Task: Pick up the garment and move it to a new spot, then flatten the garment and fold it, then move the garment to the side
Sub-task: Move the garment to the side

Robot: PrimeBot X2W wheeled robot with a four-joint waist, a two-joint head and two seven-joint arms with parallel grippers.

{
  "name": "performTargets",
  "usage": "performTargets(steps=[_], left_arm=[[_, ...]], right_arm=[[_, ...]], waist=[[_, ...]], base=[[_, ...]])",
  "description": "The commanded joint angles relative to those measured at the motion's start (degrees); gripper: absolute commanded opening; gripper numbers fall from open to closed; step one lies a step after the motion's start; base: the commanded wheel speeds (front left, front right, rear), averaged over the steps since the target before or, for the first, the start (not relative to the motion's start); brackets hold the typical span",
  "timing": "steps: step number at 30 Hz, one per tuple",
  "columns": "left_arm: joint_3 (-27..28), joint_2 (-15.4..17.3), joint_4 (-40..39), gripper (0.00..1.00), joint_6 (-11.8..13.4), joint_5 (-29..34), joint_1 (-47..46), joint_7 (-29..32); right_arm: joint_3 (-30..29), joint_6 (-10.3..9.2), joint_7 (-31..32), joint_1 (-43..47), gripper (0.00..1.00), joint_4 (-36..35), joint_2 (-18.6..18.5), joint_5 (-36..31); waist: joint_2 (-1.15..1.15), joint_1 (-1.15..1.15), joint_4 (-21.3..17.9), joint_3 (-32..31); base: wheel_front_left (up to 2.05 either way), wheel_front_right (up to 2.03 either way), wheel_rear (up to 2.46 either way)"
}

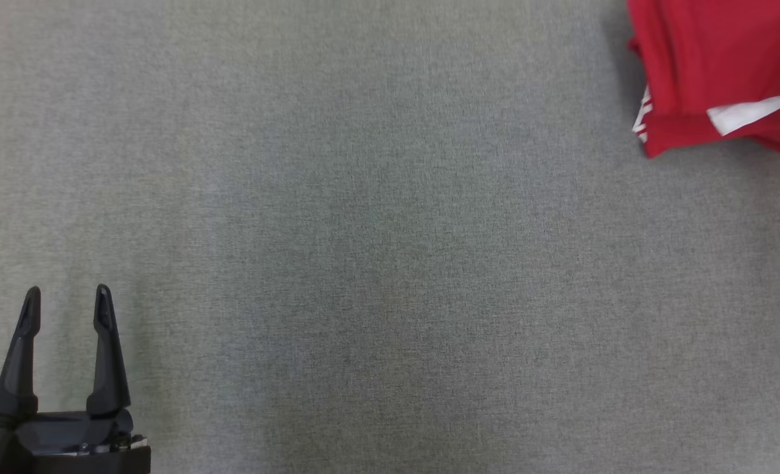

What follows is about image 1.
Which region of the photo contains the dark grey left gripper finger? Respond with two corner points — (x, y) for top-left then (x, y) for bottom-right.
(0, 286), (42, 423)
(86, 283), (132, 415)

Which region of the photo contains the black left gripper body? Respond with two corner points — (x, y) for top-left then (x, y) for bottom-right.
(0, 408), (151, 474)

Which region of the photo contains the red jersey with black number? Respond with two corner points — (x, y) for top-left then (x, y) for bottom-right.
(627, 0), (780, 118)

